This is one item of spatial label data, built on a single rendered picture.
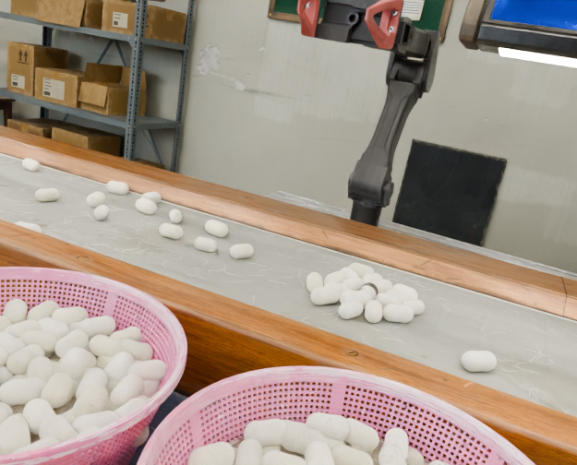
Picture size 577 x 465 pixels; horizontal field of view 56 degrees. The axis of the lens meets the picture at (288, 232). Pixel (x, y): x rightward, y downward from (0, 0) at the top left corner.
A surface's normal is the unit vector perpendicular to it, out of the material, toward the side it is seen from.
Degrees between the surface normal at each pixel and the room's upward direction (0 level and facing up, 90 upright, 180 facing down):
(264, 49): 90
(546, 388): 0
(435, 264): 45
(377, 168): 60
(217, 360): 90
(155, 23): 90
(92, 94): 80
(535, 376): 0
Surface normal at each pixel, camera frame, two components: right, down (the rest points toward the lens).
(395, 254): -0.15, -0.51
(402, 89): -0.29, -0.29
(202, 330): -0.37, 0.22
